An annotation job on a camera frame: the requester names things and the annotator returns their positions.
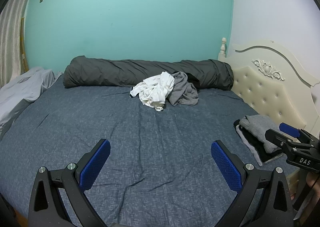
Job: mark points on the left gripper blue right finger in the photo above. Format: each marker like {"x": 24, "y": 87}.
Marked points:
{"x": 274, "y": 206}

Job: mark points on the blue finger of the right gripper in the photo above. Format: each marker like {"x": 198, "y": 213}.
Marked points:
{"x": 275, "y": 137}
{"x": 289, "y": 130}

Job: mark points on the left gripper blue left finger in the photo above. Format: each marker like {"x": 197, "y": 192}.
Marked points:
{"x": 46, "y": 206}

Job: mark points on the white long sleeve shirt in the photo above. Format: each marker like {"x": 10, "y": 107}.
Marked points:
{"x": 154, "y": 90}

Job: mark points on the folded grey clothes stack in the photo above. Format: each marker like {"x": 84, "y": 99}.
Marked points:
{"x": 251, "y": 130}

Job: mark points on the person's right hand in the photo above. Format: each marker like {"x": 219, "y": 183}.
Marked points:
{"x": 312, "y": 180}

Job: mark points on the cream tufted headboard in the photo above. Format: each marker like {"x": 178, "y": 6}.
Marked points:
{"x": 270, "y": 79}

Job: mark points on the grey crumpled garment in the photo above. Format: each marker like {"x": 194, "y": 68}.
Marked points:
{"x": 185, "y": 90}

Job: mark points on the navy blue bed sheet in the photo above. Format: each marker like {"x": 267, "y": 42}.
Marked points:
{"x": 160, "y": 171}

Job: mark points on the light grey blanket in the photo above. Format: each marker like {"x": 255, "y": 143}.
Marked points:
{"x": 22, "y": 91}

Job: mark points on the dark grey rolled duvet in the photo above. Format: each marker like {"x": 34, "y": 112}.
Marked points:
{"x": 83, "y": 71}

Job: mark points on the striped beige curtain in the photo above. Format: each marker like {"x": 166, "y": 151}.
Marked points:
{"x": 11, "y": 23}

